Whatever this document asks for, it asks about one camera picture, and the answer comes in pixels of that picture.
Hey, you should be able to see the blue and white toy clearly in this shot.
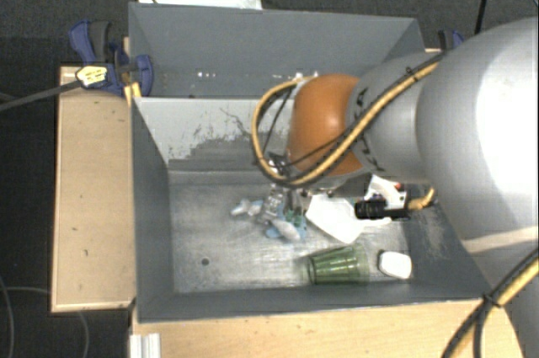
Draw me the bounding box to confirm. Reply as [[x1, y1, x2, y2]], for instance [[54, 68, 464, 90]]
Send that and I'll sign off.
[[264, 218, 307, 243]]

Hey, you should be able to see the clear plastic bottle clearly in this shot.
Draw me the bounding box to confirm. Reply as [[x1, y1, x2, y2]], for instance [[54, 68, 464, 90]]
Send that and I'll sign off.
[[230, 198, 265, 218]]

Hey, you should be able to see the grey metal bin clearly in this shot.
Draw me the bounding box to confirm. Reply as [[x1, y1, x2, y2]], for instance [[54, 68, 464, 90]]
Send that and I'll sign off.
[[127, 2, 494, 324]]

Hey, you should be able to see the green glass cup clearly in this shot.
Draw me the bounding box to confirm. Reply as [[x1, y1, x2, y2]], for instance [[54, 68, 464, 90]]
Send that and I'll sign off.
[[306, 244, 371, 286]]

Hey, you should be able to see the white rounded block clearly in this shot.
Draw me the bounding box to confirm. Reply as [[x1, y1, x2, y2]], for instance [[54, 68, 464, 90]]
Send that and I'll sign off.
[[376, 250, 414, 281]]

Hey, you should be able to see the pale wood flat board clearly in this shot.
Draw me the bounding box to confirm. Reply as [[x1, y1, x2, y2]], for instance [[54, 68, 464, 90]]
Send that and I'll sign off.
[[50, 61, 139, 314]]

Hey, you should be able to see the black cylinder on white bracket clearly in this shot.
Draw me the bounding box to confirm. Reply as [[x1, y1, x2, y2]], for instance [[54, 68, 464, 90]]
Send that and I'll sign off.
[[354, 174, 436, 227]]

